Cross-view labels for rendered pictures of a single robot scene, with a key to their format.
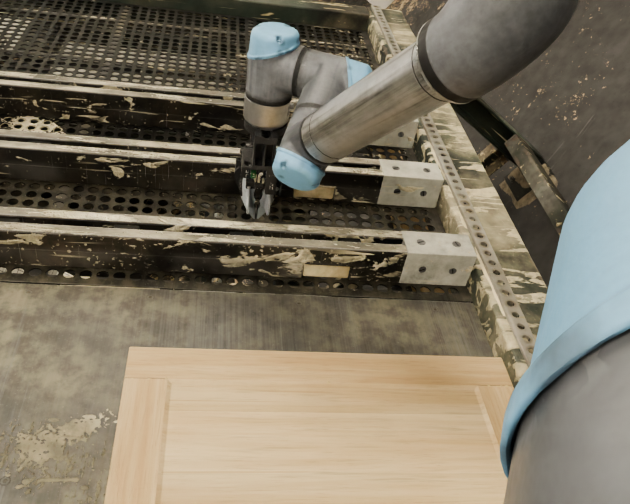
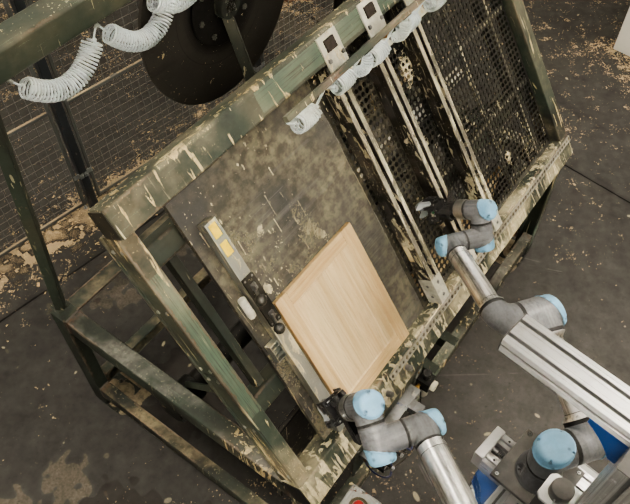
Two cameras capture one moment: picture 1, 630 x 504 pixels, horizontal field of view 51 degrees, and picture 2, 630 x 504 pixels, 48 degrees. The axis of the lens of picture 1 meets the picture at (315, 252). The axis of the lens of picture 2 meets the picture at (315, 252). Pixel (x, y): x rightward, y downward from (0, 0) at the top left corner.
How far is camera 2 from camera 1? 1.81 m
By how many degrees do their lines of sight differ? 24
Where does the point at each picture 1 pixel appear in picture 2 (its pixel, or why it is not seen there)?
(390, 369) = (386, 304)
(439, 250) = (438, 290)
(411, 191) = not seen: hidden behind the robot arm
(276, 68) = (477, 217)
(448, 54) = (489, 312)
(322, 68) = (484, 234)
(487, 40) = (495, 323)
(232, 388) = (355, 265)
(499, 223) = (461, 298)
